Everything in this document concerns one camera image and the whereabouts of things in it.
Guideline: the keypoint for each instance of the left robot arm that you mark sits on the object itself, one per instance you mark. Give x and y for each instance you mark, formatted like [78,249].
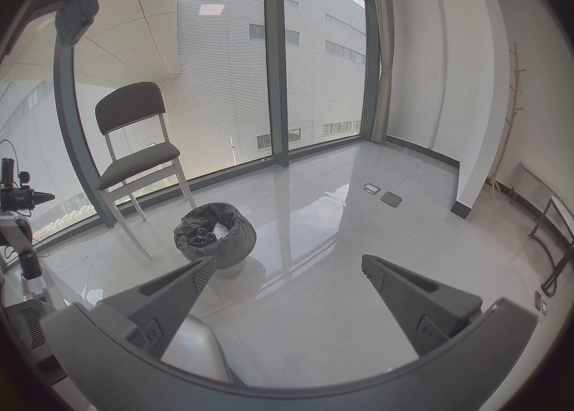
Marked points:
[15,229]

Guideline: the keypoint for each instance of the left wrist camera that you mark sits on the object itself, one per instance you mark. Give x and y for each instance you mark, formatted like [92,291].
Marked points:
[8,171]

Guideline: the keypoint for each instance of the white curtain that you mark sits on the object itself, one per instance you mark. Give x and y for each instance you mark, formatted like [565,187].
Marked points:
[381,41]

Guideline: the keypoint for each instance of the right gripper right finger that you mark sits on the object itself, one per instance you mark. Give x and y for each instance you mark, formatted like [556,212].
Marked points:
[403,306]

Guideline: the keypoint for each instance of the crumpled white paper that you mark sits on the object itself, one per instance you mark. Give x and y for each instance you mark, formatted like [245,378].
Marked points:
[221,230]

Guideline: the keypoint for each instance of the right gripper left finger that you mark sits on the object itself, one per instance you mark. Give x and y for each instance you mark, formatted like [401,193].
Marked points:
[179,301]

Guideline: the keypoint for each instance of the wooden coat stand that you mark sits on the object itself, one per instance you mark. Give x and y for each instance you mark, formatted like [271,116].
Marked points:
[504,149]

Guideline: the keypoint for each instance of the white trash bin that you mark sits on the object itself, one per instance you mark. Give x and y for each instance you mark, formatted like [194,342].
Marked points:
[233,270]

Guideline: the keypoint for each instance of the grey chair with white legs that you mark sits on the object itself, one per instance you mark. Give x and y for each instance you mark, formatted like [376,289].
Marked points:
[139,167]

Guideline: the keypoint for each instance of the black plastic bag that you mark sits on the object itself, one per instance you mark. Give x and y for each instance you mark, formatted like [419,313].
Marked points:
[237,247]

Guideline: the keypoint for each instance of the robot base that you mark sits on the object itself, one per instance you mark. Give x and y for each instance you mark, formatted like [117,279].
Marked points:
[197,346]

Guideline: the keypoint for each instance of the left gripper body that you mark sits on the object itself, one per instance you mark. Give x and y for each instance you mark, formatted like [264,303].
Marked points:
[18,199]

